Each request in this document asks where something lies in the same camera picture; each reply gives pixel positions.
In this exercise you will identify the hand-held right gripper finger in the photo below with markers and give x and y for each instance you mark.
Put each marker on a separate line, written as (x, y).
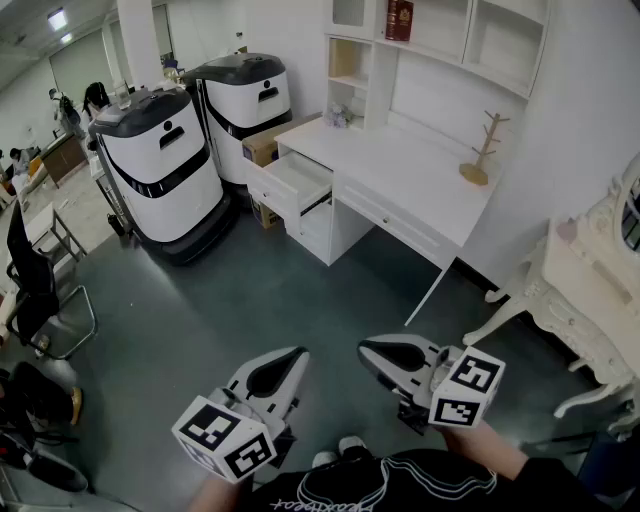
(385, 375)
(425, 342)

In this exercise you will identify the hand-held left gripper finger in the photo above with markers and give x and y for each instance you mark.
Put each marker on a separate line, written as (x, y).
(294, 387)
(240, 379)

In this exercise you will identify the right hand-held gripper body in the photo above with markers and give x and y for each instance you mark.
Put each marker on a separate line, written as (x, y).
(470, 380)

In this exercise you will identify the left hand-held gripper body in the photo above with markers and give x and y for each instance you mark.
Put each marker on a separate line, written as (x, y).
(220, 430)

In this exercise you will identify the person's left forearm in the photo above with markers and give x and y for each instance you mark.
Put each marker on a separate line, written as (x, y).
(220, 495)

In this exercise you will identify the person's right forearm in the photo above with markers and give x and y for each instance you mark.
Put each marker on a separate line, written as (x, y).
(485, 447)

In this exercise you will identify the white desk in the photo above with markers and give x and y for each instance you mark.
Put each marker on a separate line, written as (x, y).
(400, 160)

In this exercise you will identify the person's right white shoe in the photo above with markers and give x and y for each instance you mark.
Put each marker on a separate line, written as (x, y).
(352, 444)

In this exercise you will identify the person's white shoe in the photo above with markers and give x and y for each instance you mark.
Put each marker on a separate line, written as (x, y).
(352, 444)
(325, 457)

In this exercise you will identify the person's left white shoe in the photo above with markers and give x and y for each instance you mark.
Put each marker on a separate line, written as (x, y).
(325, 457)

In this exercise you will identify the person's black shirt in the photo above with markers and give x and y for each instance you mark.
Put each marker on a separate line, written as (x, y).
(425, 490)

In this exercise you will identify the white ornate vanity table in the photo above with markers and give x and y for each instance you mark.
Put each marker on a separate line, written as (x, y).
(585, 290)

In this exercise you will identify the wooden branch stand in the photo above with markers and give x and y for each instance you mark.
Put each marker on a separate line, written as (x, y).
(475, 170)

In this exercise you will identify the black bottle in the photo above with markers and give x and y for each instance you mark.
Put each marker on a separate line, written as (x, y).
(116, 224)

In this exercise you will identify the white black service robot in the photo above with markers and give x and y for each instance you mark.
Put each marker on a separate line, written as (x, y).
(160, 185)
(245, 100)

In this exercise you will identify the black office chair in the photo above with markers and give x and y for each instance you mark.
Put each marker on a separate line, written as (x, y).
(32, 285)

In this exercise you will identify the brown cardboard box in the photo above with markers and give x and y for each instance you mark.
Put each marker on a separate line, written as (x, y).
(260, 145)

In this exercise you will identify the white shelf hutch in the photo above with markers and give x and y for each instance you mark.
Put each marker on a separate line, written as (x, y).
(430, 95)

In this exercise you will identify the small white side table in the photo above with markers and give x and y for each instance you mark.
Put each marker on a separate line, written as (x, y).
(42, 222)

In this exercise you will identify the brown wooden cabinet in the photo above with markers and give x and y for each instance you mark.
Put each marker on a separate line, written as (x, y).
(62, 157)

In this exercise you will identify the red book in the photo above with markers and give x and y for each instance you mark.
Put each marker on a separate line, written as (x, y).
(399, 20)

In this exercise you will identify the rectangular ceiling light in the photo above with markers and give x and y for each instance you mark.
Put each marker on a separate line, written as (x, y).
(56, 18)
(66, 38)

